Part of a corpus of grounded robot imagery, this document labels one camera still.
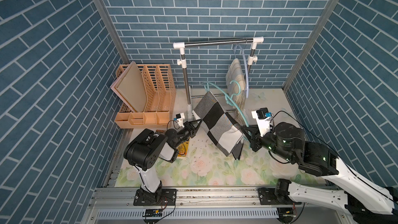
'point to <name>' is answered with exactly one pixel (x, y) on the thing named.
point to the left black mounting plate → (167, 197)
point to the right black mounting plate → (267, 196)
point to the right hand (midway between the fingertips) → (244, 128)
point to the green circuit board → (153, 212)
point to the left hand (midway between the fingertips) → (205, 123)
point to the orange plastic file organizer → (160, 94)
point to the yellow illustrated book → (183, 150)
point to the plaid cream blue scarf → (236, 83)
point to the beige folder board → (129, 86)
